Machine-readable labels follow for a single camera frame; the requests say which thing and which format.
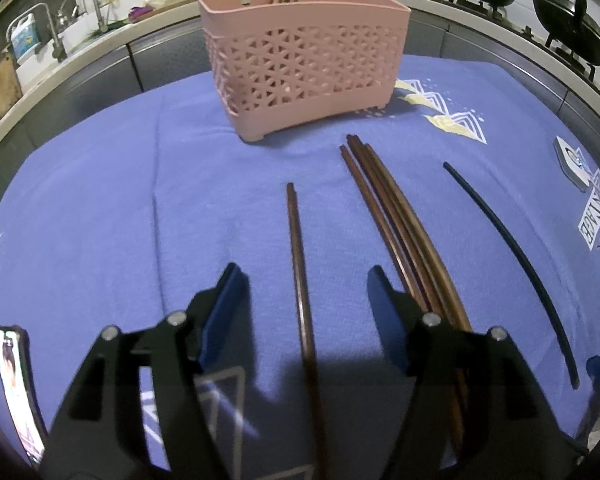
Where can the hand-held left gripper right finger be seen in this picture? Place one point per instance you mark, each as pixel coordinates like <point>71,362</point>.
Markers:
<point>387,325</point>

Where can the white detergent jug blue label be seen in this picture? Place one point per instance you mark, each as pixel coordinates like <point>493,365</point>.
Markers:
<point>26,37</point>

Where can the blue printed tablecloth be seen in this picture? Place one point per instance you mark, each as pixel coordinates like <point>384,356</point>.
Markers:
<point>130,210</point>

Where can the white square device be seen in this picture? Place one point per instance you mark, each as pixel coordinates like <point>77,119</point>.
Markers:
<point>572,165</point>

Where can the tall chrome faucet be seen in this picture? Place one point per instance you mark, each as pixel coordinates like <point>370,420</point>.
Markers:
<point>97,7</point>

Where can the short chrome faucet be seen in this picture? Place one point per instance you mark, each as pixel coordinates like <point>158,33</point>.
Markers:
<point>55,35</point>

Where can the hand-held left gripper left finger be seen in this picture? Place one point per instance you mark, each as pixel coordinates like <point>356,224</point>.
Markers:
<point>225,315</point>

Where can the pink perforated plastic basket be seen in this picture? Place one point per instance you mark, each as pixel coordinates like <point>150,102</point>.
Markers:
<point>300,60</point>

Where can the wooden cutting board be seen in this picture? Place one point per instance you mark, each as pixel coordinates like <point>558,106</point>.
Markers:
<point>4,87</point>

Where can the black wok with lid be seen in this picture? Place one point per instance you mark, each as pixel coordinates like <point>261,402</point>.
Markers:
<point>575,30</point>

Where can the gas stove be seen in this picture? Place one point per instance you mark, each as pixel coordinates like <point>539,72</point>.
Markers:
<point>527,35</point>

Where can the kitchen counter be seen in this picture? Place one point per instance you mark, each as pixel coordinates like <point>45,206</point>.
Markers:
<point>105,62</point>

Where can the bundle of brown chopsticks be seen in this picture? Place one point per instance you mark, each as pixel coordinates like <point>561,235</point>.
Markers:
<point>405,255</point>

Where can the smartphone with lit screen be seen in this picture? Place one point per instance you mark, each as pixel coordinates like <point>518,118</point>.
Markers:
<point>15,390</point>

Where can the black chopstick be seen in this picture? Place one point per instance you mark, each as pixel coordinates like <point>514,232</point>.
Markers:
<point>521,252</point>

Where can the purple vegetable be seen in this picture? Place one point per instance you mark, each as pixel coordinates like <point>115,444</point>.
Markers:
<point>140,12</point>

